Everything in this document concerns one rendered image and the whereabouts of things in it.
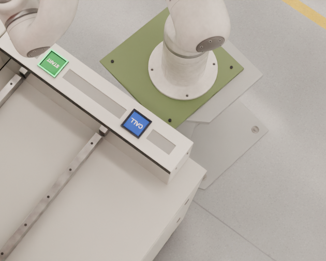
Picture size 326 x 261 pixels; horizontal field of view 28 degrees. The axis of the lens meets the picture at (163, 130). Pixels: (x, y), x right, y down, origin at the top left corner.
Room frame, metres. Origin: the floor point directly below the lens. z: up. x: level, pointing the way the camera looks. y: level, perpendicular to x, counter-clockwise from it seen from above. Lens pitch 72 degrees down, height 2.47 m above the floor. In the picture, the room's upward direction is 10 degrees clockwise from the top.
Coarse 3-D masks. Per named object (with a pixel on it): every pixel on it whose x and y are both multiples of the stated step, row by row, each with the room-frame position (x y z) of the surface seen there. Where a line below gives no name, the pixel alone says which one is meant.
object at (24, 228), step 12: (96, 144) 0.44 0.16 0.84; (84, 156) 0.41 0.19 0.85; (72, 168) 0.37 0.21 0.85; (60, 180) 0.33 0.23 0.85; (48, 192) 0.30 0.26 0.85; (48, 204) 0.27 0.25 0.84; (36, 216) 0.23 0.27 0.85; (24, 228) 0.20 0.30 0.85; (12, 240) 0.17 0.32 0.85; (0, 252) 0.13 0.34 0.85
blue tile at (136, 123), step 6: (132, 114) 0.50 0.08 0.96; (138, 114) 0.50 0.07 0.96; (132, 120) 0.49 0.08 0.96; (138, 120) 0.49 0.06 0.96; (144, 120) 0.49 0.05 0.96; (126, 126) 0.47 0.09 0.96; (132, 126) 0.47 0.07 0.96; (138, 126) 0.47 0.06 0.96; (144, 126) 0.48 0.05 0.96; (132, 132) 0.46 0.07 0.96; (138, 132) 0.46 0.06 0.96
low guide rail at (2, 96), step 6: (12, 78) 0.58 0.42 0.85; (18, 78) 0.58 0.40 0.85; (6, 84) 0.56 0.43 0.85; (12, 84) 0.56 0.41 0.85; (18, 84) 0.57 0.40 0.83; (6, 90) 0.55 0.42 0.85; (12, 90) 0.55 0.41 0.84; (0, 96) 0.53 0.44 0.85; (6, 96) 0.53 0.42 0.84; (0, 102) 0.51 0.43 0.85
